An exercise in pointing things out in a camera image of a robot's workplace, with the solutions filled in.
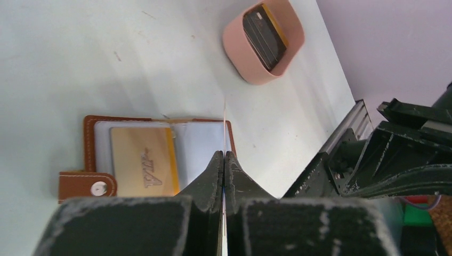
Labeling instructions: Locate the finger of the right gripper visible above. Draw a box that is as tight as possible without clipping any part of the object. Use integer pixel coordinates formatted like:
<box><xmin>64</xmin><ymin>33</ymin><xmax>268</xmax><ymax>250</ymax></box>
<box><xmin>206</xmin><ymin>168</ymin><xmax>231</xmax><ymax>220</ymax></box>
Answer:
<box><xmin>341</xmin><ymin>164</ymin><xmax>451</xmax><ymax>198</ymax></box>
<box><xmin>353</xmin><ymin>122</ymin><xmax>451</xmax><ymax>186</ymax></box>

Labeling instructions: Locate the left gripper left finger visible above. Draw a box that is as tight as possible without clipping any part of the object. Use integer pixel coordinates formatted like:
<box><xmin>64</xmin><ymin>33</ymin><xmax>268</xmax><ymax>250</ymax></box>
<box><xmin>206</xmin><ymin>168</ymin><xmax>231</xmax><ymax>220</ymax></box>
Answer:
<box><xmin>34</xmin><ymin>151</ymin><xmax>224</xmax><ymax>255</ymax></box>

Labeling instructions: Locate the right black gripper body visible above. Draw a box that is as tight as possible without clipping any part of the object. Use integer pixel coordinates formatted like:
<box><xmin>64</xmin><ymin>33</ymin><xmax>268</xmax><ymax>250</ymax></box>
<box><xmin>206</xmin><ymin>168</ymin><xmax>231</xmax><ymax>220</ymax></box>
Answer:
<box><xmin>377</xmin><ymin>84</ymin><xmax>451</xmax><ymax>133</ymax></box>

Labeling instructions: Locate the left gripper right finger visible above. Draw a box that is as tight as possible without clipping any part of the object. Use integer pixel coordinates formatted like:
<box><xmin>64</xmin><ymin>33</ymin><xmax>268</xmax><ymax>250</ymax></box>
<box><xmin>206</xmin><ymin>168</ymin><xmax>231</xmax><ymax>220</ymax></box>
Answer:
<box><xmin>224</xmin><ymin>151</ymin><xmax>399</xmax><ymax>255</ymax></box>

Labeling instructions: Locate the brown leather card holder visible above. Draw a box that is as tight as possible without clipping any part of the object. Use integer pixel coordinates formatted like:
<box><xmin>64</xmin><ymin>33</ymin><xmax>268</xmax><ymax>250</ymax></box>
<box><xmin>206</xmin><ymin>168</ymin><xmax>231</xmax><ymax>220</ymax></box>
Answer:
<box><xmin>58</xmin><ymin>115</ymin><xmax>235</xmax><ymax>203</ymax></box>

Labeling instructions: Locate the pink oval tray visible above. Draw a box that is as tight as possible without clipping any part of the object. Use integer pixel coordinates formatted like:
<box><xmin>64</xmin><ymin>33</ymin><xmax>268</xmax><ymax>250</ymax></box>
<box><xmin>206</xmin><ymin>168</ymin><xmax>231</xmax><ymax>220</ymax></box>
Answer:
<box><xmin>222</xmin><ymin>1</ymin><xmax>305</xmax><ymax>85</ymax></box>

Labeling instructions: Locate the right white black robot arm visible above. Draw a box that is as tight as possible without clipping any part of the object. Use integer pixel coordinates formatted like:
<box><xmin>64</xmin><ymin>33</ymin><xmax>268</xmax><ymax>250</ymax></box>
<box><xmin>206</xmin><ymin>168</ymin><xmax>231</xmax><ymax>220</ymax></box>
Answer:
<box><xmin>285</xmin><ymin>86</ymin><xmax>451</xmax><ymax>198</ymax></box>

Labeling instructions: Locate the dark card in tray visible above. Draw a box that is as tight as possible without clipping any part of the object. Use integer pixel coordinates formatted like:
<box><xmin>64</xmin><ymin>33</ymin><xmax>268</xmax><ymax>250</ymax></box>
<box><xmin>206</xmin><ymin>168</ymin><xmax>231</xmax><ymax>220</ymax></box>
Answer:
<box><xmin>243</xmin><ymin>3</ymin><xmax>288</xmax><ymax>71</ymax></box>

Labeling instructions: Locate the aluminium frame rail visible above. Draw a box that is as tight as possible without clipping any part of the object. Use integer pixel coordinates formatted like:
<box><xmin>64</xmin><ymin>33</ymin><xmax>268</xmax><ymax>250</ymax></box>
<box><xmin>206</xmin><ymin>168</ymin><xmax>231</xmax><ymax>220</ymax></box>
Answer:
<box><xmin>319</xmin><ymin>100</ymin><xmax>374</xmax><ymax>154</ymax></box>

